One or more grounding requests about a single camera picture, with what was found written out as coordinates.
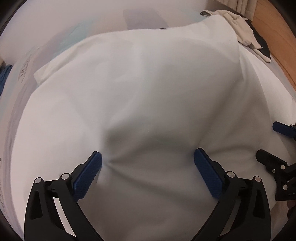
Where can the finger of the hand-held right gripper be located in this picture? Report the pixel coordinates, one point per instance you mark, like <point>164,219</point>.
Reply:
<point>281,128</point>
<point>281,176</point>

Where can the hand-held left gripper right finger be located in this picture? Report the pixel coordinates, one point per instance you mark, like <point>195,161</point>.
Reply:
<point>209,176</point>

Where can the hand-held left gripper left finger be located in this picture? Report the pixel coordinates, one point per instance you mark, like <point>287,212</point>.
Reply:
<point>89,175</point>

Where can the black and white jacket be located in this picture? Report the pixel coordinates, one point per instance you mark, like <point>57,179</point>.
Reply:
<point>148,99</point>

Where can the cream and black garment pile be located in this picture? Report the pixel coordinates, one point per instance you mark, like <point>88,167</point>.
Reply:
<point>240,30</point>

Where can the light curtain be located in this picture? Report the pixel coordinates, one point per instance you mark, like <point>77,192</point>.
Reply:
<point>245,7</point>

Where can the blue cloth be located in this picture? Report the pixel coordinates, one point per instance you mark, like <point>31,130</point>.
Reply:
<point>4,78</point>

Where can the pastel striped bed sheet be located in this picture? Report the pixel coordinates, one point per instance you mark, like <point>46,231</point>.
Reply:
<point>69,25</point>

